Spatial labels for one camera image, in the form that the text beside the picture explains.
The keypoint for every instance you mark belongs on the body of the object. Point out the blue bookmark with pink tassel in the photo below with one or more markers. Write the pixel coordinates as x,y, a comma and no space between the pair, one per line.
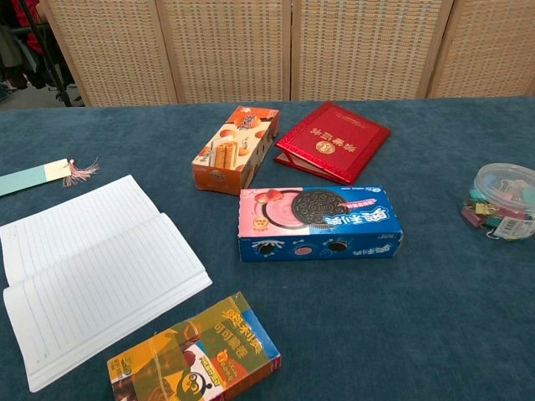
25,179

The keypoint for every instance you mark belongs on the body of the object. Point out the red book box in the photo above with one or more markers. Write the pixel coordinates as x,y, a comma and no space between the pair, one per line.
334,142

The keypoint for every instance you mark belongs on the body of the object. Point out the wicker folding screen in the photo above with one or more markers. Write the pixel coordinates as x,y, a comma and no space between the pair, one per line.
230,50

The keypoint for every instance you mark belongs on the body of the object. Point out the clear cup with candies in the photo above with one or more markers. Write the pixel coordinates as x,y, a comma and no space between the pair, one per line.
501,200

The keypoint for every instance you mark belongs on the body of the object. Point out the black tripod stand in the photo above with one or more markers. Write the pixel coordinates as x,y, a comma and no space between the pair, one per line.
47,58

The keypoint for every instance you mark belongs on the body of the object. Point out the yellow Oreo cocoa box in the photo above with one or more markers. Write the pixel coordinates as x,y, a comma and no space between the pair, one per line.
200,355

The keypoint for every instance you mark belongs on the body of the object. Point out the blue pink Oreo box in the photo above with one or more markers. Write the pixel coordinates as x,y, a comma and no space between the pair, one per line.
317,217

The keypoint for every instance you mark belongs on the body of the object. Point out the open lined white notebook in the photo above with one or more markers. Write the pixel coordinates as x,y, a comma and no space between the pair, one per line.
104,271

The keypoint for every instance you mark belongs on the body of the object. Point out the dark blue felt table cover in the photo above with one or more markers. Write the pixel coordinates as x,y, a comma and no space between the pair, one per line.
376,313

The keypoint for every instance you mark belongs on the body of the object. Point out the person in red clothing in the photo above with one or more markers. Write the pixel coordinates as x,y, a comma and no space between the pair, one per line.
34,42

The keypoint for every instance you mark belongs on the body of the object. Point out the orange egg roll snack box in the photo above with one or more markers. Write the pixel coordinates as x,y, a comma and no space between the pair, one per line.
230,154

